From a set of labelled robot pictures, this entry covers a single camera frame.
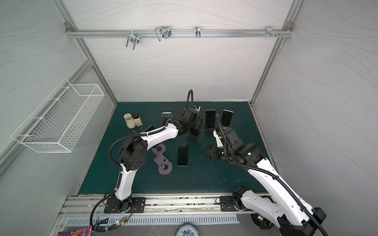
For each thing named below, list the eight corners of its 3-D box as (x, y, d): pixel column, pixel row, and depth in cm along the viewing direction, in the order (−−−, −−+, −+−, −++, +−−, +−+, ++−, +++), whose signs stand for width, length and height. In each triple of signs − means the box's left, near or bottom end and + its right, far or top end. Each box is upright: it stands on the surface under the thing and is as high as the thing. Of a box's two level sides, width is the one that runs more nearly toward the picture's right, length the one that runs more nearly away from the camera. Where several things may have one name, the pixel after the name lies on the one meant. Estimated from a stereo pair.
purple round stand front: (154, 168, 88) (150, 160, 80) (162, 160, 92) (159, 152, 83) (165, 177, 85) (162, 170, 76) (173, 169, 88) (170, 161, 79)
